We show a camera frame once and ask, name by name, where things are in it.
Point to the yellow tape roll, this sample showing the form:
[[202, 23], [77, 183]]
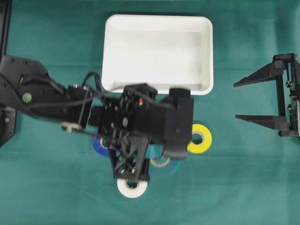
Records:
[[201, 139]]

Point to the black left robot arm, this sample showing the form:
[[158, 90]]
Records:
[[26, 86]]

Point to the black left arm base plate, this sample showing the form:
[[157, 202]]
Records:
[[7, 124]]

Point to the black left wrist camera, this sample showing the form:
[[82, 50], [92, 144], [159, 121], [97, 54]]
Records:
[[178, 123]]

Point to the green tape roll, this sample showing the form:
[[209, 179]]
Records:
[[160, 165]]

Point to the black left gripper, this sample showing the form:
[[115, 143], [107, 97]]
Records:
[[141, 118]]

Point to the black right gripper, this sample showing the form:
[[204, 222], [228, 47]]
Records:
[[286, 71]]

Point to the white tape roll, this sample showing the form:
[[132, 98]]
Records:
[[131, 192]]

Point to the black mounting rail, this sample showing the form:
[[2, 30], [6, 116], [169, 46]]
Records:
[[5, 10]]

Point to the blue tape roll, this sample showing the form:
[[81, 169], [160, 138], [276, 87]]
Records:
[[101, 146]]

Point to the white plastic tray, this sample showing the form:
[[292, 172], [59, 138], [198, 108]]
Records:
[[163, 51]]

